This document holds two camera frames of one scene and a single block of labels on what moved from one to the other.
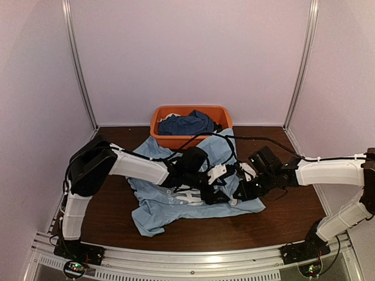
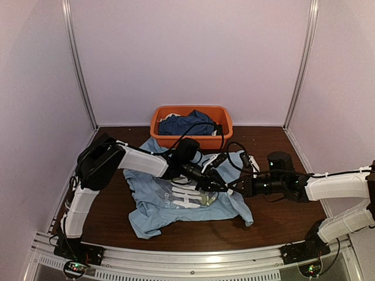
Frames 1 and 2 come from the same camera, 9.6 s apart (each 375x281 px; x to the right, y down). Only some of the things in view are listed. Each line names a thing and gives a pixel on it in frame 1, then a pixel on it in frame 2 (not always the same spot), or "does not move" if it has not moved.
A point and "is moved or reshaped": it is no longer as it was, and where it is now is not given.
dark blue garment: (196, 123) does not move
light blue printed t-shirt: (155, 205) is moved or reshaped
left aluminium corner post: (68, 13) does not move
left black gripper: (211, 199) → (204, 182)
